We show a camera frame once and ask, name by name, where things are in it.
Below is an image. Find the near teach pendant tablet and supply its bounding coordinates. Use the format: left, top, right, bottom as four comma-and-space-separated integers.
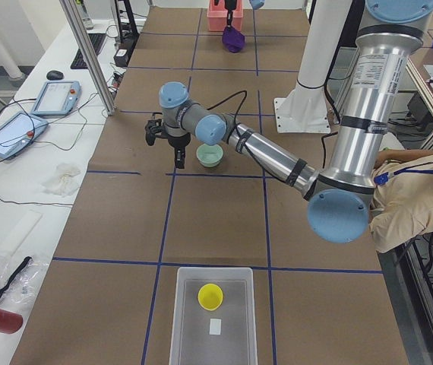
0, 112, 48, 160

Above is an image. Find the white foam strip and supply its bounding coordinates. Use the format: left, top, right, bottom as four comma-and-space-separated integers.
0, 210, 43, 257

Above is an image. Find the clear plastic bin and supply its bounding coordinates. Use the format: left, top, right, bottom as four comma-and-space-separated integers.
169, 267, 258, 364

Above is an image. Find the seated person beige shirt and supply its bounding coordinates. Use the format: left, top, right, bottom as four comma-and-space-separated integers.
370, 149, 433, 253

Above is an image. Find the black computer mouse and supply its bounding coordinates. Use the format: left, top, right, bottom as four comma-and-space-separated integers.
46, 70, 64, 81

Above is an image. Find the crumpled white tissue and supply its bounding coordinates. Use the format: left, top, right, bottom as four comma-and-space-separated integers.
42, 163, 81, 197

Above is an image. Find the black strap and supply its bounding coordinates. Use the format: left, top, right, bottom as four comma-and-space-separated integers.
0, 255, 33, 306

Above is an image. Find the pink plastic bin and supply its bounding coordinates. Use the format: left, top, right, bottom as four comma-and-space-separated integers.
207, 0, 243, 32

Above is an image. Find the black power adapter box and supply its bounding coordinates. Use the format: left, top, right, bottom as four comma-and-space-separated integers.
113, 49, 129, 68

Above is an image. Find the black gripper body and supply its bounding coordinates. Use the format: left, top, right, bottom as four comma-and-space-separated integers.
224, 0, 237, 10
168, 133, 191, 149

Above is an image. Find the black keyboard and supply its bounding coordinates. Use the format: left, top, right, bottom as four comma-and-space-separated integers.
70, 33, 108, 70

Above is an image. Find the aluminium frame post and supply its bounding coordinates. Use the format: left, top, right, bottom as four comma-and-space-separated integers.
59, 0, 115, 116

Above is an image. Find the teach pendant tablet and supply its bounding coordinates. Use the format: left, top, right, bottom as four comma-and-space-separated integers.
30, 81, 81, 118
0, 112, 48, 160

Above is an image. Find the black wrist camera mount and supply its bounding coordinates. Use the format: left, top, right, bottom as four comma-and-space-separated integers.
144, 112, 169, 146

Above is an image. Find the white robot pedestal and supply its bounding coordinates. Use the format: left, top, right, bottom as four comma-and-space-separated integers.
274, 0, 352, 134

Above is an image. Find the yellow plastic cup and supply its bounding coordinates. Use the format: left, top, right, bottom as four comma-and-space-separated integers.
198, 283, 224, 311

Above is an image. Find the purple cloth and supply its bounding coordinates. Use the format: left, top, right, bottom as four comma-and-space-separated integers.
222, 26, 245, 53

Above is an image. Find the far teach pendant tablet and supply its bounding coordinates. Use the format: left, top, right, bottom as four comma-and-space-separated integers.
30, 81, 81, 118

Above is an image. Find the green ceramic bowl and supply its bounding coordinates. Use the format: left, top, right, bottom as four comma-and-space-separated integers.
196, 144, 223, 167

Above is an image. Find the clear plastic bag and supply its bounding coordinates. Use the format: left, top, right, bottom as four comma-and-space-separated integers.
0, 255, 49, 309

